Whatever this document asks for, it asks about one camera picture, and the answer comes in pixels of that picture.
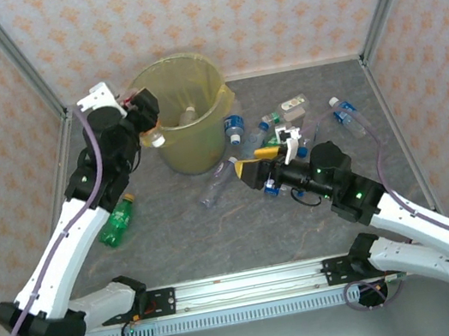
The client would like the beige label clear bottle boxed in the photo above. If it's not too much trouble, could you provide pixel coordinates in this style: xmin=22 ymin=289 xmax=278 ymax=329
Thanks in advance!
xmin=279 ymin=93 xmax=313 ymax=123

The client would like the aluminium table side rail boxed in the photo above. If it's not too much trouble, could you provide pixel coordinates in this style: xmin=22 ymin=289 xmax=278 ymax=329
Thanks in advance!
xmin=359 ymin=47 xmax=449 ymax=243
xmin=7 ymin=110 xmax=105 ymax=307

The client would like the crushed clear bottle blue cap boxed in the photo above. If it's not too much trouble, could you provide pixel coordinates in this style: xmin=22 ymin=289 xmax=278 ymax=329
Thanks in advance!
xmin=236 ymin=120 xmax=276 ymax=162

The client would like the yellow trash bin with liner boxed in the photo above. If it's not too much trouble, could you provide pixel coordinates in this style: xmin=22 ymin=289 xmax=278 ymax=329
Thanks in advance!
xmin=115 ymin=47 xmax=247 ymax=180

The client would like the clear slim bottle white cap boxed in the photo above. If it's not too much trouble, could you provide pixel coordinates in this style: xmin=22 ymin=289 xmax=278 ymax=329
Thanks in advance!
xmin=193 ymin=155 xmax=247 ymax=211

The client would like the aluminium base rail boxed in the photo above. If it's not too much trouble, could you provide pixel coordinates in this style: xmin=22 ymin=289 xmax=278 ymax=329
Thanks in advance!
xmin=77 ymin=243 xmax=405 ymax=333

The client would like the red label plastic bottle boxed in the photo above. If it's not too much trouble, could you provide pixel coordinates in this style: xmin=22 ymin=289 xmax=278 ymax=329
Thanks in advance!
xmin=123 ymin=86 xmax=168 ymax=153

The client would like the aluminium table end rail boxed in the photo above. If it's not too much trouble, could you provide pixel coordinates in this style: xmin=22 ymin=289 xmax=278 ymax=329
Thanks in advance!
xmin=64 ymin=51 xmax=363 ymax=112

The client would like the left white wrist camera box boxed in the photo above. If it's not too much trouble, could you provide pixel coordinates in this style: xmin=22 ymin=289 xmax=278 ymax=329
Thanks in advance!
xmin=74 ymin=78 xmax=129 ymax=126

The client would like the clear slim bottle blue cap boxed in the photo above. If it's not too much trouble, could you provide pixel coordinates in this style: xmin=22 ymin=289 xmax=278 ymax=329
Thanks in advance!
xmin=291 ymin=115 xmax=328 ymax=159

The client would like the small green label clear bottle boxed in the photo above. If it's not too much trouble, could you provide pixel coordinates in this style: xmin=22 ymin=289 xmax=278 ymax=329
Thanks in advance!
xmin=260 ymin=110 xmax=288 ymax=128

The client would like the blue label bottle white cap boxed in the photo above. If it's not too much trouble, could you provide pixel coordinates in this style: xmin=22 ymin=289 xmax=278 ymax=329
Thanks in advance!
xmin=327 ymin=92 xmax=370 ymax=144

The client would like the slotted grey cable duct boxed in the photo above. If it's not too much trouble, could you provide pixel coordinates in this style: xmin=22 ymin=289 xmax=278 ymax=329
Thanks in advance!
xmin=81 ymin=278 xmax=409 ymax=336

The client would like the short blue label water bottle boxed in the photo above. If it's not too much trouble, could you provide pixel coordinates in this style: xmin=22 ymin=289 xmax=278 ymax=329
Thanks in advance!
xmin=221 ymin=112 xmax=248 ymax=147

